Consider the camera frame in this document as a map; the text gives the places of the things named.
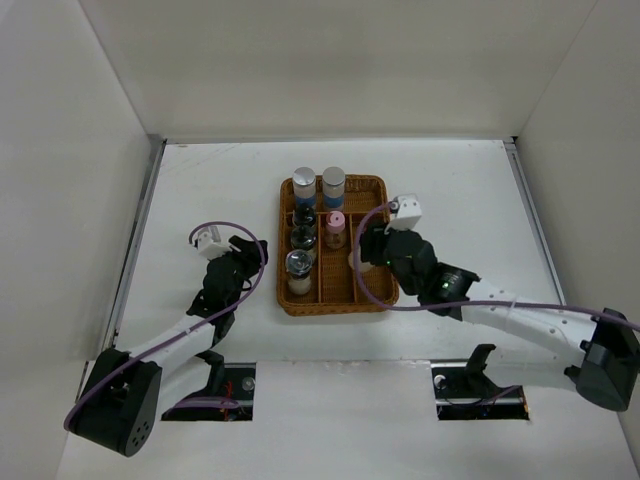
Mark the pink-lid spice jar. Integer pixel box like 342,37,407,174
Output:
324,210,346,249

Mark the black-top grinder jar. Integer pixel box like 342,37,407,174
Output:
285,249,314,296

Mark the small black-cap glass jar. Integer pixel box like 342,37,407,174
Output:
292,204,317,229

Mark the blue-label silver-cap bottle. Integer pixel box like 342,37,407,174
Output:
292,167,317,209
322,166,346,211

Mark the cream-lid spice jar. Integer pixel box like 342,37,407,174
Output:
347,251,374,274

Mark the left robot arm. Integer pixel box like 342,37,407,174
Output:
64,236,268,457

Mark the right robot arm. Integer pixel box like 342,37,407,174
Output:
354,222,639,412

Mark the brown wicker divided basket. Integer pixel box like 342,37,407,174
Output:
276,175,387,316

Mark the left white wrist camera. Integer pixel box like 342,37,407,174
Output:
193,226,231,260

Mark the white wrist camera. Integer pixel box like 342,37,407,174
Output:
193,226,231,260
388,194,422,231

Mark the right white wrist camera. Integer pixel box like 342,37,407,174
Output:
388,194,422,231

